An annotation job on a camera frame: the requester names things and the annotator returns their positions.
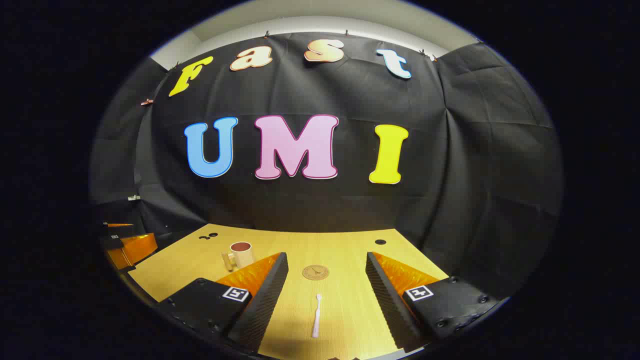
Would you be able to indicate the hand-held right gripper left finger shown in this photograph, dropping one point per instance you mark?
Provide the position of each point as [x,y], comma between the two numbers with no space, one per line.
[270,295]

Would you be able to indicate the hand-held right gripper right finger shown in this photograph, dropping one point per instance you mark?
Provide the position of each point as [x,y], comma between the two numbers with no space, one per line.
[385,295]

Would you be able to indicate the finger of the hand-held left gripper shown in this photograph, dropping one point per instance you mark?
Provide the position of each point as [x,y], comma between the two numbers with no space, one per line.
[135,250]
[119,227]

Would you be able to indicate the beige cup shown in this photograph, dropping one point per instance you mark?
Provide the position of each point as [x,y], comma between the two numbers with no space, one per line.
[244,258]

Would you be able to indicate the round cork coaster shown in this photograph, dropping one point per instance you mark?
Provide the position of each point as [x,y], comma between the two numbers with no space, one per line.
[315,272]

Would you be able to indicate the white toothbrush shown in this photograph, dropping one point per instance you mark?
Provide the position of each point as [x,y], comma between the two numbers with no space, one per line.
[316,320]

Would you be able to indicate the wooden desktop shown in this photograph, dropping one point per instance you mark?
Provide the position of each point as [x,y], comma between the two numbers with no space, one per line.
[345,300]

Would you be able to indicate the black backdrop cloth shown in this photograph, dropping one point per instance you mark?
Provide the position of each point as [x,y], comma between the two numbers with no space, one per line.
[310,205]

